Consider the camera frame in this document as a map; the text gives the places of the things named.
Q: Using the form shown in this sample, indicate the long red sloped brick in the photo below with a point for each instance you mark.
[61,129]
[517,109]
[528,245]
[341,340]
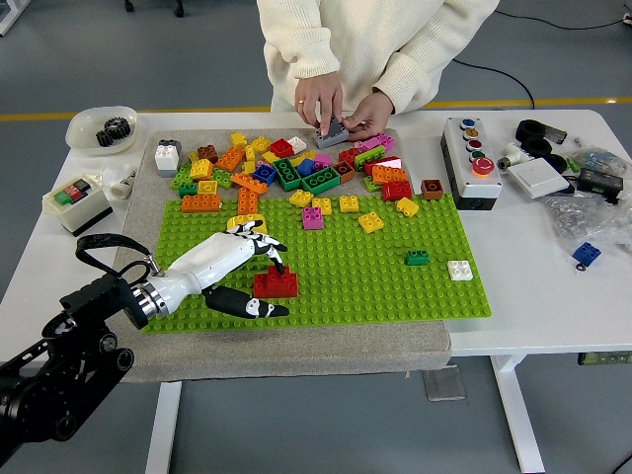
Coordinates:
[385,164]

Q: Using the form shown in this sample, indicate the person's right forearm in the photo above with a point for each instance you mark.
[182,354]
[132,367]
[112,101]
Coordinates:
[301,54]

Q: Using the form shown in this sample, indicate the white plastic bowl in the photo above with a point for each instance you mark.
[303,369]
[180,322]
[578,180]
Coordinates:
[81,131]

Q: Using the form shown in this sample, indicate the black metal gears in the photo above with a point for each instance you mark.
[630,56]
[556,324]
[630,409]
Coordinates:
[113,132]

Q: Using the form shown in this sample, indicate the black rubber tire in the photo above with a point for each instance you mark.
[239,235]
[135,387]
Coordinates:
[525,147]
[519,131]
[564,163]

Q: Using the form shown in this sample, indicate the blue square brick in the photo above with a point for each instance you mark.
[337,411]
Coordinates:
[586,252]
[265,174]
[306,166]

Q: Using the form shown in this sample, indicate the small yellow brick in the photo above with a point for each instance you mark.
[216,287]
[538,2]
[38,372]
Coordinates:
[270,157]
[261,144]
[251,152]
[239,138]

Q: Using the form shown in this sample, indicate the black chair caster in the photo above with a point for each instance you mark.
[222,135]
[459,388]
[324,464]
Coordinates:
[129,5]
[179,7]

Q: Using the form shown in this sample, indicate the small dark green brick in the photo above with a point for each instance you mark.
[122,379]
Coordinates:
[188,189]
[417,257]

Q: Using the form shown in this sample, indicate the clear bag blue parts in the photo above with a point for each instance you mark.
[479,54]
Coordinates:
[600,159]

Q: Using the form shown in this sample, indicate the green studded baseplate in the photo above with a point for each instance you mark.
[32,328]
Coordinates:
[345,296]

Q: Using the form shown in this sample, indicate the person's right hand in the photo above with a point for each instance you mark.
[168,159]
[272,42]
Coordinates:
[318,99]

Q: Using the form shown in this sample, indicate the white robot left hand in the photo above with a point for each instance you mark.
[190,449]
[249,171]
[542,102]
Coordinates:
[212,259]

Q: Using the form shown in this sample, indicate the white flat wall switch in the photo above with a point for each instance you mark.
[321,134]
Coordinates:
[538,179]

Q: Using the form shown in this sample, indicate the person's left hand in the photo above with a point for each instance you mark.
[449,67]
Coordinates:
[377,111]

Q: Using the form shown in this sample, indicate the orange two-by-four brick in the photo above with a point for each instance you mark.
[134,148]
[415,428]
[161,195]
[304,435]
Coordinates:
[390,174]
[201,203]
[231,158]
[248,200]

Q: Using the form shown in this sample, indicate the person's left forearm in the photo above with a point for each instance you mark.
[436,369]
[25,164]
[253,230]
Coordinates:
[424,64]

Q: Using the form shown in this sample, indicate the pink brick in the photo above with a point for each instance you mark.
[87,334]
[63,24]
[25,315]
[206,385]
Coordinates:
[323,159]
[366,145]

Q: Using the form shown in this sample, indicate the orange long curved brick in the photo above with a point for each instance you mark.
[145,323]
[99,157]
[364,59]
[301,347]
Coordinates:
[249,181]

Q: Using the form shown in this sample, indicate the white and grey brick stack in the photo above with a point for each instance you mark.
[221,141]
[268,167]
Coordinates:
[167,158]

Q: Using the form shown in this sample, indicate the person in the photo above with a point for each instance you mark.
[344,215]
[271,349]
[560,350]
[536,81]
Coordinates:
[355,39]

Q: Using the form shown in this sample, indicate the lime green long brick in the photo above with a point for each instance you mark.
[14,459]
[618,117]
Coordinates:
[368,157]

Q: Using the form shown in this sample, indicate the white printed tube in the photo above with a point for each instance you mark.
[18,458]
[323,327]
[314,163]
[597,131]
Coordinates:
[123,185]

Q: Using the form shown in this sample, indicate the brown square brick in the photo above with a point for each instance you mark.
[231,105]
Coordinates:
[431,188]
[208,153]

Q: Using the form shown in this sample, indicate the brown hollow brick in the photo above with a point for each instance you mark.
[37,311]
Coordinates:
[344,171]

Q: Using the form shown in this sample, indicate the red two-by-four brick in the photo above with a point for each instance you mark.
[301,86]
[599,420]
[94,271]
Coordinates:
[264,290]

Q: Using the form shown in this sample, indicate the white cylinder metal tip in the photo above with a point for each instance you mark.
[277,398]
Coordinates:
[513,157]

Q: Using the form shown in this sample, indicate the green hollow brick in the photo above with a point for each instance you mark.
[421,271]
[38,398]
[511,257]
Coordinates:
[323,187]
[291,183]

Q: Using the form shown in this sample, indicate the red square brick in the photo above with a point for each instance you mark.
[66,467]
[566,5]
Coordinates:
[275,277]
[282,146]
[349,155]

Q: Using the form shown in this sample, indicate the clear bag of screws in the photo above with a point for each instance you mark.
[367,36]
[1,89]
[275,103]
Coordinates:
[573,217]

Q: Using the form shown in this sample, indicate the grey metal floor plate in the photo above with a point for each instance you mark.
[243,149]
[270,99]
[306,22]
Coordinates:
[444,385]

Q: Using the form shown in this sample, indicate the dark grey brick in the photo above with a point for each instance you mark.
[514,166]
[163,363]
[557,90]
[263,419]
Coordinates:
[337,127]

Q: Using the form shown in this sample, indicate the small clear-lidded black box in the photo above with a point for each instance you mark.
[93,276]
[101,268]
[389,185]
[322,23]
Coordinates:
[557,134]

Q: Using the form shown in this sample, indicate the white pushbutton control box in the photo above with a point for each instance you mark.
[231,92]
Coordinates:
[476,186]

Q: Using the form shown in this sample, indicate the yellow arched brick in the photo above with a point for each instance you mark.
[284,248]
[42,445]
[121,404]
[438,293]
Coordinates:
[244,218]

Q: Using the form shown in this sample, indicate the green plastic connector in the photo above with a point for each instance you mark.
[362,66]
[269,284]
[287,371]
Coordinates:
[573,164]

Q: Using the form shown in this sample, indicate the light grey studded brick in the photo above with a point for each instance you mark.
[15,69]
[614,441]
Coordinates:
[331,140]

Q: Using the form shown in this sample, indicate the white table leg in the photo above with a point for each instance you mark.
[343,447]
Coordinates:
[521,424]
[163,429]

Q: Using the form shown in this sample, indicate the white furniture frame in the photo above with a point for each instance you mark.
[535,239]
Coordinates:
[10,20]

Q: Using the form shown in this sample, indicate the white red-green switch box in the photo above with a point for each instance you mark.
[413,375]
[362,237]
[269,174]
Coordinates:
[79,214]

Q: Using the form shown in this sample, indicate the white square brick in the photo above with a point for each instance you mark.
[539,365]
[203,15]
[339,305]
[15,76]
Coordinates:
[460,270]
[297,143]

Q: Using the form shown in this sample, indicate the grey-brown fabric mat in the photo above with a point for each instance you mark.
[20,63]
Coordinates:
[276,353]

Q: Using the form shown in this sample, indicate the glossy red brick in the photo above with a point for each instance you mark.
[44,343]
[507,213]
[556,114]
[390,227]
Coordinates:
[396,190]

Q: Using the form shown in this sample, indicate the black power adapter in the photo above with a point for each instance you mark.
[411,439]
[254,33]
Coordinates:
[600,181]

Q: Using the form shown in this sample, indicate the yellow square brick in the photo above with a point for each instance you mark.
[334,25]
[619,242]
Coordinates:
[349,203]
[300,197]
[208,186]
[371,221]
[322,205]
[201,169]
[408,206]

